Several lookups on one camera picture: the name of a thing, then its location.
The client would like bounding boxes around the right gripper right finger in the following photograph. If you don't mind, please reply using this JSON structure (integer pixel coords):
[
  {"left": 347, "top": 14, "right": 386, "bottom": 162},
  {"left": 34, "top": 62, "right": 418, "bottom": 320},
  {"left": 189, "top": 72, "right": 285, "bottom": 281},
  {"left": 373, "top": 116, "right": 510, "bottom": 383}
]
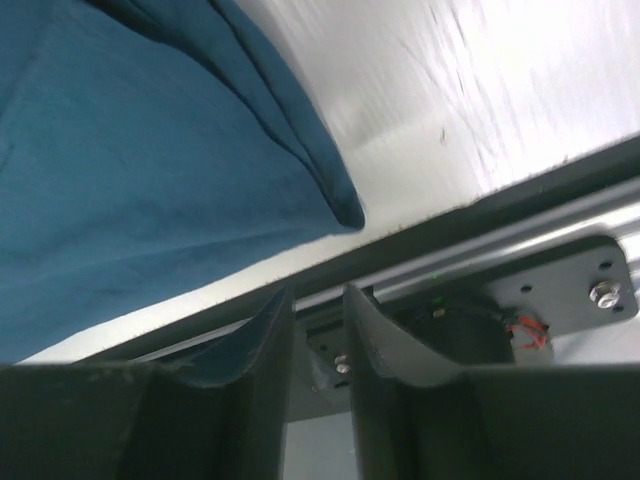
[{"left": 343, "top": 286, "right": 639, "bottom": 479}]

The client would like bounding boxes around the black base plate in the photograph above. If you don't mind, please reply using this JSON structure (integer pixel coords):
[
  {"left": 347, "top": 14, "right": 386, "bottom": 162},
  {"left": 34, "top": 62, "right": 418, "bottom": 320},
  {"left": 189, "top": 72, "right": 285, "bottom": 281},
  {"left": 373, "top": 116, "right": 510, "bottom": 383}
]
[{"left": 288, "top": 235, "right": 639, "bottom": 422}]

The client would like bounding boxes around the aluminium front rail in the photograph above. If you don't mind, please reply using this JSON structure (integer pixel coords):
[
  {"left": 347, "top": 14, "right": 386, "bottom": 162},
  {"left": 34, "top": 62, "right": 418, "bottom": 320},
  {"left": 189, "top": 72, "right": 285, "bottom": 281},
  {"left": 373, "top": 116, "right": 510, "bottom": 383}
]
[{"left": 82, "top": 165, "right": 639, "bottom": 361}]

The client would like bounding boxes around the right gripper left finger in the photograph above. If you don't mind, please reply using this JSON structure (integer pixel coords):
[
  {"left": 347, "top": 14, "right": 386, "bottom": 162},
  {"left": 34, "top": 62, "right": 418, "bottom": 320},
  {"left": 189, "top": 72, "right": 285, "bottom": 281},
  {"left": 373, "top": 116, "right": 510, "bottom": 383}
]
[{"left": 1, "top": 289, "right": 294, "bottom": 479}]

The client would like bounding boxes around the dark blue t-shirt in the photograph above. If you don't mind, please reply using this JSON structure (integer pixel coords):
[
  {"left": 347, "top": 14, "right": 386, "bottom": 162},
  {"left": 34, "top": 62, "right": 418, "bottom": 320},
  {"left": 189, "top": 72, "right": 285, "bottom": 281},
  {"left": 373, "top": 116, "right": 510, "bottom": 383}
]
[{"left": 1, "top": 1, "right": 365, "bottom": 364}]

